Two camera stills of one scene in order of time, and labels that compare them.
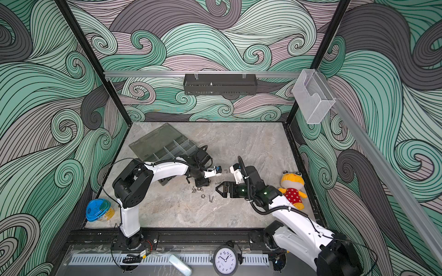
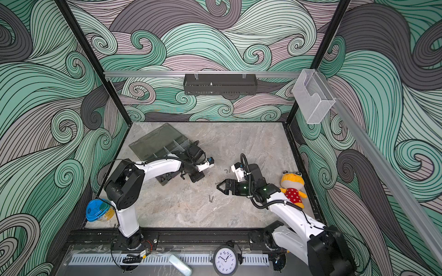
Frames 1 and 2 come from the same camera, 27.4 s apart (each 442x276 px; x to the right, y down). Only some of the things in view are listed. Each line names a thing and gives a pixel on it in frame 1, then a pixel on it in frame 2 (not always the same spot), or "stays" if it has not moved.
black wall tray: [220, 84] stays
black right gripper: [232, 185] stays
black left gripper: [205, 183] → [201, 175]
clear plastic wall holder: [312, 96] stays
